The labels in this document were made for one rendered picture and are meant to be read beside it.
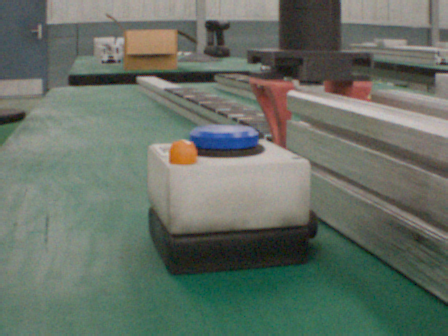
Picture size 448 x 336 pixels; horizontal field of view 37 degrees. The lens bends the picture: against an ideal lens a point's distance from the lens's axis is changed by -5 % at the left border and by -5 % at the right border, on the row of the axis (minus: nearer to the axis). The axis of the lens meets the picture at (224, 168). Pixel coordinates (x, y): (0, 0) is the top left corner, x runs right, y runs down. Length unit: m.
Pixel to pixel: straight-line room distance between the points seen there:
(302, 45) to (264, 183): 0.25
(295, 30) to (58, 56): 10.90
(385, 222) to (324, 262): 0.04
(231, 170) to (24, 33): 11.14
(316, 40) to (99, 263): 0.30
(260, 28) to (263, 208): 11.39
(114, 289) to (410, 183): 0.16
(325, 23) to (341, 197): 0.21
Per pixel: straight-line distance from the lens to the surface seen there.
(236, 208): 0.38
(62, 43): 11.47
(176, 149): 0.37
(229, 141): 0.40
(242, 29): 11.70
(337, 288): 0.37
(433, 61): 3.70
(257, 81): 0.63
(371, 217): 0.42
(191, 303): 0.35
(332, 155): 0.47
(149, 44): 2.63
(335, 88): 0.66
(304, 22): 0.61
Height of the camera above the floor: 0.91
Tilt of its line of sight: 11 degrees down
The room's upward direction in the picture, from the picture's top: straight up
